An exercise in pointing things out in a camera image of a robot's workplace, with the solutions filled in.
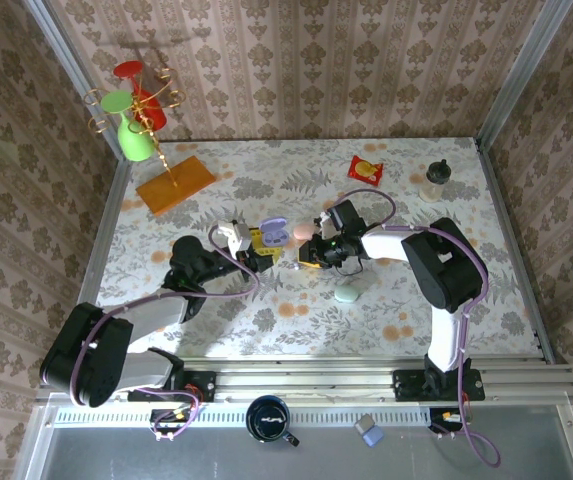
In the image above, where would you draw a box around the lavender earbud charging case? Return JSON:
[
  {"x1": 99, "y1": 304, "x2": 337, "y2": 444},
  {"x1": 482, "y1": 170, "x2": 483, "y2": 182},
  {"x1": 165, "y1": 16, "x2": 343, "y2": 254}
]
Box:
[{"x1": 258, "y1": 215, "x2": 290, "y2": 247}]

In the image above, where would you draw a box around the red snack packet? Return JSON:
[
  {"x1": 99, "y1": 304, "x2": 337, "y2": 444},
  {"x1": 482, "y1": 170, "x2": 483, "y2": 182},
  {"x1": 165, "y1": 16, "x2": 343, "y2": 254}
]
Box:
[{"x1": 347, "y1": 154, "x2": 385, "y2": 188}]

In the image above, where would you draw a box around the wooden glass rack base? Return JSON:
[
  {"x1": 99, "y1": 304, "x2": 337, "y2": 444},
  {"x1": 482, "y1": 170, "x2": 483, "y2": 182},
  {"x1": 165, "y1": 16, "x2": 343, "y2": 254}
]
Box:
[{"x1": 135, "y1": 155, "x2": 217, "y2": 218}]

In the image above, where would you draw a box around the gold metal glass rack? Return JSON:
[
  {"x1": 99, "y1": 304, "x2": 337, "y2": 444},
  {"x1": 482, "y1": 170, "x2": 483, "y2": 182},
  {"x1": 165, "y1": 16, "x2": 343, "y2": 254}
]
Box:
[{"x1": 84, "y1": 66, "x2": 187, "y2": 190}]

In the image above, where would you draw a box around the clear bottle with black cap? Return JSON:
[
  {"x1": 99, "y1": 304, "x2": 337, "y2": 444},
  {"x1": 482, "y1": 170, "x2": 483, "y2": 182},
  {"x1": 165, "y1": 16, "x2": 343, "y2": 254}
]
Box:
[{"x1": 418, "y1": 159, "x2": 452, "y2": 204}]

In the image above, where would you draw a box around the green plastic wine glass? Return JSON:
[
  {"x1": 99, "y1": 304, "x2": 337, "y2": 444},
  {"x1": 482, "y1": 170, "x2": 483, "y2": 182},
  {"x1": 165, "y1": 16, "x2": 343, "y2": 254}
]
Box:
[{"x1": 99, "y1": 90, "x2": 158, "y2": 163}]

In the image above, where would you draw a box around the red plastic wine glass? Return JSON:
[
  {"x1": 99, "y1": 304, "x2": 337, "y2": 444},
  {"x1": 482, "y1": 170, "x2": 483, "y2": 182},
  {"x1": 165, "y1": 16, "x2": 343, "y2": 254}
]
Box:
[{"x1": 113, "y1": 59, "x2": 169, "y2": 132}]

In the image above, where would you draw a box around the black mug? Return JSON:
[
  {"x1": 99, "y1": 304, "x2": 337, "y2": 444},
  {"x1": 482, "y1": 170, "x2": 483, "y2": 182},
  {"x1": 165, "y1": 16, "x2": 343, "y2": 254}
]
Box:
[{"x1": 244, "y1": 394, "x2": 301, "y2": 448}]

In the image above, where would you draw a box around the small grey-blue box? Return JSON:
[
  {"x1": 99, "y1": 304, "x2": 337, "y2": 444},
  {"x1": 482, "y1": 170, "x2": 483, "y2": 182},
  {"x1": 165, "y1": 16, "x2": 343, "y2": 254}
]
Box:
[{"x1": 354, "y1": 413, "x2": 386, "y2": 448}]

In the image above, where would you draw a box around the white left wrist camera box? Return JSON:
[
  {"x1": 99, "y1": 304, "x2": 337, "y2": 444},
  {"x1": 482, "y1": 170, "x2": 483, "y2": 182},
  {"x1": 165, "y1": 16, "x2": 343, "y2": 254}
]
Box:
[{"x1": 215, "y1": 219, "x2": 252, "y2": 256}]

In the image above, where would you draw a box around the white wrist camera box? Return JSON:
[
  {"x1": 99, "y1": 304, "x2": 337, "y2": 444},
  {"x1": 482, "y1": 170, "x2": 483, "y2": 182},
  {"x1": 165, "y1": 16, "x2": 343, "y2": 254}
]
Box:
[
  {"x1": 318, "y1": 209, "x2": 340, "y2": 236},
  {"x1": 215, "y1": 219, "x2": 252, "y2": 256}
]

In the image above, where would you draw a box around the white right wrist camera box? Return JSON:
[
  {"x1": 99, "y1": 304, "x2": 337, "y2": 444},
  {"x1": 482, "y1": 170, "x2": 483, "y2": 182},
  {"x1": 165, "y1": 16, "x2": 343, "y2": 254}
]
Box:
[{"x1": 318, "y1": 209, "x2": 340, "y2": 236}]

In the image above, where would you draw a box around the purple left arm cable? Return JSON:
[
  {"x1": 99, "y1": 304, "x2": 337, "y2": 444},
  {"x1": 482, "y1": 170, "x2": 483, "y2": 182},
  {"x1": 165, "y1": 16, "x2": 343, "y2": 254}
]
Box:
[{"x1": 68, "y1": 225, "x2": 262, "y2": 442}]

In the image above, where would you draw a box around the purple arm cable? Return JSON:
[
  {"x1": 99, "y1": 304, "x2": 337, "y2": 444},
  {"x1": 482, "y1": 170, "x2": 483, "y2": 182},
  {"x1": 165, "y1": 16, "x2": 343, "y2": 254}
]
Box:
[
  {"x1": 333, "y1": 188, "x2": 503, "y2": 470},
  {"x1": 68, "y1": 225, "x2": 262, "y2": 442}
]

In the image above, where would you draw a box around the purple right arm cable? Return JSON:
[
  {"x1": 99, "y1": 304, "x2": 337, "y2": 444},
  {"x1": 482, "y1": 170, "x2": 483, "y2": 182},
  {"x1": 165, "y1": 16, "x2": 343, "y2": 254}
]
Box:
[{"x1": 333, "y1": 188, "x2": 503, "y2": 470}]

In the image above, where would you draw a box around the aluminium table side rail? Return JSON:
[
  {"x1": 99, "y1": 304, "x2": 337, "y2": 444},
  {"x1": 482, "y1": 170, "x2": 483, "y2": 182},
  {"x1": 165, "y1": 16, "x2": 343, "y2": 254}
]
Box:
[
  {"x1": 474, "y1": 137, "x2": 570, "y2": 365},
  {"x1": 78, "y1": 158, "x2": 135, "y2": 311}
]

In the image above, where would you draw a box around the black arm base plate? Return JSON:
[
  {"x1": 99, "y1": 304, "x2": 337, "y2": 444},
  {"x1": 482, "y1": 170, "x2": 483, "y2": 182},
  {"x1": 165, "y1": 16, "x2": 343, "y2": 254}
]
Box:
[
  {"x1": 127, "y1": 370, "x2": 217, "y2": 404},
  {"x1": 393, "y1": 368, "x2": 486, "y2": 403}
]

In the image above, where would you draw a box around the perforated grey cable duct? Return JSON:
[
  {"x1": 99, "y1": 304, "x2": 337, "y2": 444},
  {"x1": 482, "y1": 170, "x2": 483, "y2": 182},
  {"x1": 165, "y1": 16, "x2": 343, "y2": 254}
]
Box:
[{"x1": 48, "y1": 403, "x2": 435, "y2": 429}]

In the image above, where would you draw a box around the aluminium frame post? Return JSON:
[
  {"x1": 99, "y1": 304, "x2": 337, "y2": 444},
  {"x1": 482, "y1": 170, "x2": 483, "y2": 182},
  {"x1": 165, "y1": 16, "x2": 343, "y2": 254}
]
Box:
[
  {"x1": 474, "y1": 0, "x2": 573, "y2": 149},
  {"x1": 22, "y1": 0, "x2": 133, "y2": 164}
]

